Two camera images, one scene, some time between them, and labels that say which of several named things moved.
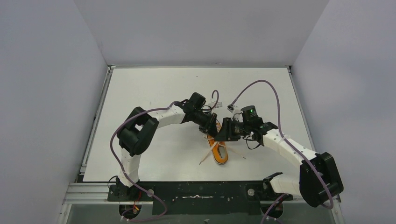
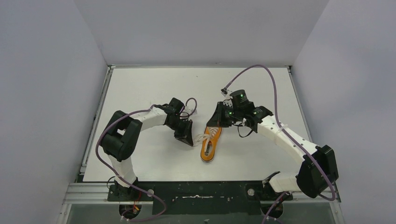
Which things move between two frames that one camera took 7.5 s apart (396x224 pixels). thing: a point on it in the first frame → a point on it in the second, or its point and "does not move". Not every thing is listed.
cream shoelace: (213, 147) → (202, 137)
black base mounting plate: (203, 197) does not move
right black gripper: (226, 133) → (217, 120)
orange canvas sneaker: (218, 148) → (211, 136)
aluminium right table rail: (296, 90) does not move
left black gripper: (211, 122) → (181, 126)
